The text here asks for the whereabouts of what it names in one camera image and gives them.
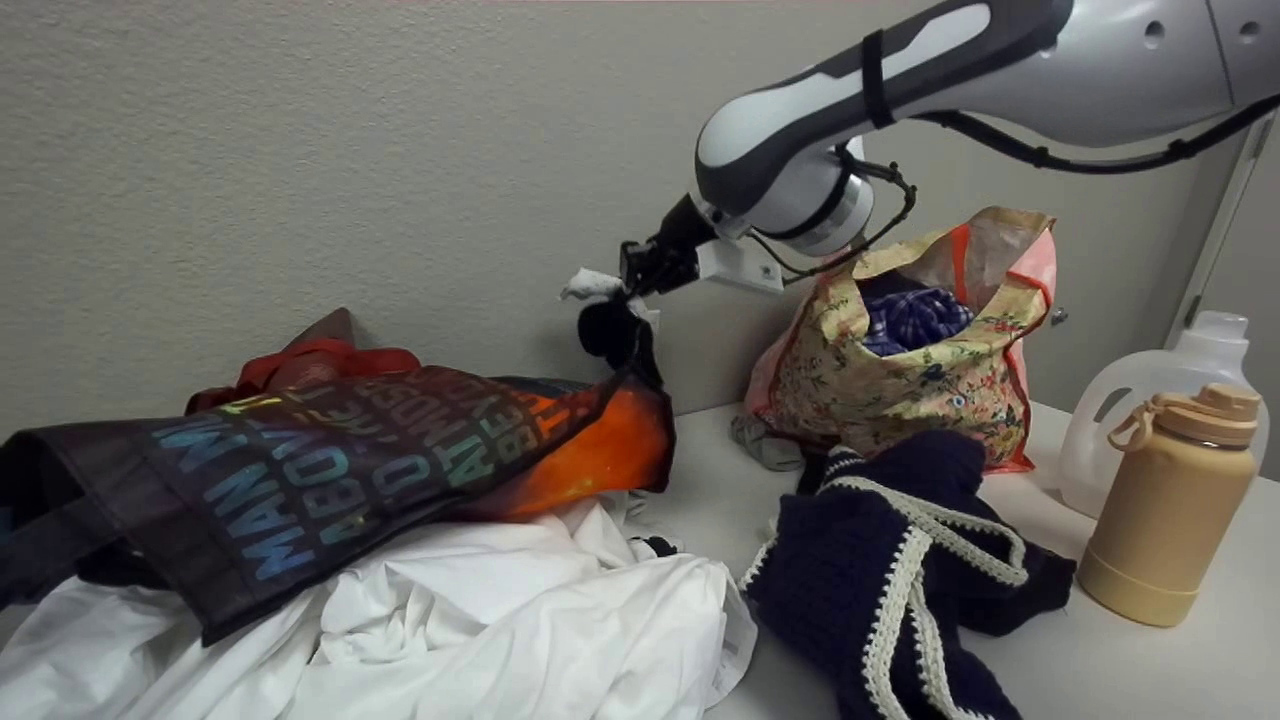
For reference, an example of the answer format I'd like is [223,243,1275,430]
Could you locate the pink white socks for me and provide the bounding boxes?
[565,268,654,319]

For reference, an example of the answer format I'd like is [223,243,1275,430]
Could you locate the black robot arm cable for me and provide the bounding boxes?
[744,25,1280,291]

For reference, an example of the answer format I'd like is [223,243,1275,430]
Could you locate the floral reusable shopping bag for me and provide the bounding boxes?
[744,209,1056,466]

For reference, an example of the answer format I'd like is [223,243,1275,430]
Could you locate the beige insulated water bottle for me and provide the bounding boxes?
[1076,383,1265,627]

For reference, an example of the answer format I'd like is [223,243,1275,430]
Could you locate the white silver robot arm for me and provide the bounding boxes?
[572,0,1280,380]

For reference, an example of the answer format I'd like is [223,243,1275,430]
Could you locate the translucent plastic detergent jug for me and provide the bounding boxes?
[1056,310,1248,519]

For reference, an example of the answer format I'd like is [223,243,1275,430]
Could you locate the blue purple fabric in bag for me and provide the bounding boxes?
[865,277,971,356]

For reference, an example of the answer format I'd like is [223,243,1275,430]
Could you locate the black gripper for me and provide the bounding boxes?
[575,197,716,393]

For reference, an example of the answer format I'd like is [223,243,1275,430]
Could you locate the white crumpled cloth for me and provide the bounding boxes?
[0,503,757,720]

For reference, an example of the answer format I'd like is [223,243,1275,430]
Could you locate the navy knit garment white trim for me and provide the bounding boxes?
[744,430,1076,720]

